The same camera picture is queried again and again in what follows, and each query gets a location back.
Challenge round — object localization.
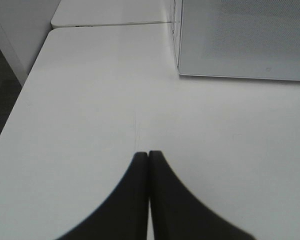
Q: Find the white microwave door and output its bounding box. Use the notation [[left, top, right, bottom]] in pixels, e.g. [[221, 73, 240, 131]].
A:
[[179, 0, 300, 81]]

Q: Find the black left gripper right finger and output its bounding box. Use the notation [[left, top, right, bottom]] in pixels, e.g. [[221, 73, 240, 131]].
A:
[[148, 151, 254, 240]]

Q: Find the white microwave oven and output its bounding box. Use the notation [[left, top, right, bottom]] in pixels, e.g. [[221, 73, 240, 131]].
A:
[[167, 0, 183, 69]]

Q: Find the white adjacent table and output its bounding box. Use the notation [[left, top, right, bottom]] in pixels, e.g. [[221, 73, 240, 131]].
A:
[[50, 0, 170, 29]]

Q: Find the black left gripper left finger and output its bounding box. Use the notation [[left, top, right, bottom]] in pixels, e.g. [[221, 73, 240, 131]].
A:
[[59, 152, 149, 240]]

